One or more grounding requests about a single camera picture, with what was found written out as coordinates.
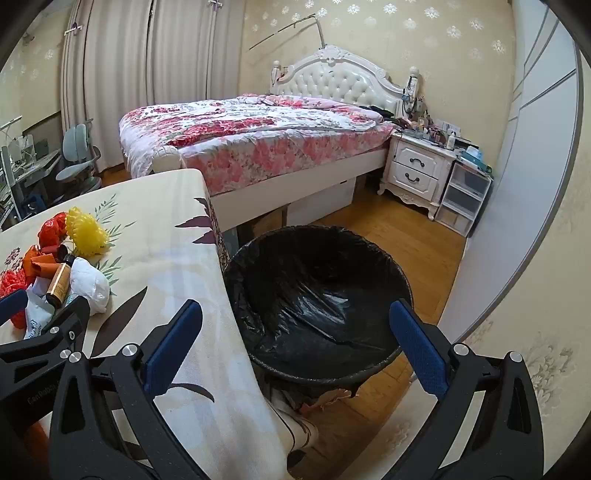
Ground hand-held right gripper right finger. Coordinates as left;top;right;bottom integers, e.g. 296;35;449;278
389;299;546;480

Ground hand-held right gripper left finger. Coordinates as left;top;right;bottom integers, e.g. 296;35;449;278
48;299;218;480

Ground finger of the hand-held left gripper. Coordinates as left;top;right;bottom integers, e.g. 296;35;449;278
0;298;92;370
0;290;28;326

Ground red foam fruit net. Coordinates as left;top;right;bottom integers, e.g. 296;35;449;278
0;270;29;330
38;212;70;247

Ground pale plastic wrapper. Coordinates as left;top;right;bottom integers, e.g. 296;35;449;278
23;288;61;340

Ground brown glass bottle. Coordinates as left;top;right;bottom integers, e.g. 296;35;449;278
45;253;77;308

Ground white tissue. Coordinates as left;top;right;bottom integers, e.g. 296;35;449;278
69;257;112;317

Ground orange wrapper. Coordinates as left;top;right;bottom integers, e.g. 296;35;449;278
21;244;61;280

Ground yellow foam fruit net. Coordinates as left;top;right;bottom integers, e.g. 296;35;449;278
65;207;112;259

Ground bin with black bag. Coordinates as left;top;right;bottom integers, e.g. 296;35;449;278
222;225;415;402

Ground cream floral tablecloth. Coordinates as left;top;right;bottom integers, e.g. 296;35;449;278
0;169;319;480

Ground white desk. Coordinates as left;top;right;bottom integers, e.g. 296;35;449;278
0;134;63;232

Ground brown cardboard box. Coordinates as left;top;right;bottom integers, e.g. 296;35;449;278
240;208;291;245

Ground clear plastic drawer unit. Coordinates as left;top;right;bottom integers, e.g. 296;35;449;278
435;159;494;238

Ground white storage box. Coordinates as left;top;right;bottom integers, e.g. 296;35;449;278
288;178;356;227

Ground grey office chair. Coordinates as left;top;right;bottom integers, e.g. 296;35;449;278
55;121;103;195

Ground white carved nightstand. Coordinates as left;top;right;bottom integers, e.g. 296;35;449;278
378;130;462;221

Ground teal box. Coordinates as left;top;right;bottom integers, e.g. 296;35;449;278
457;147;492;174

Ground clutter of small items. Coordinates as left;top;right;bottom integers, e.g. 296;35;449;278
399;88;467;151

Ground white sliding wardrobe door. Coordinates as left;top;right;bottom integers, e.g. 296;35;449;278
438;9;585;342

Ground pink floral quilt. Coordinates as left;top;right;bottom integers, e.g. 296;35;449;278
119;93;400;195

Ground beige pleated curtains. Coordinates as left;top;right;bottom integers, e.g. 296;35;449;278
60;0;252;178

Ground white bed with tufted headboard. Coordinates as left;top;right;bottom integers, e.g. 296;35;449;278
119;46;419;232

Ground thin metal rod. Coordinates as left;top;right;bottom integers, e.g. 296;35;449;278
248;14;326;51

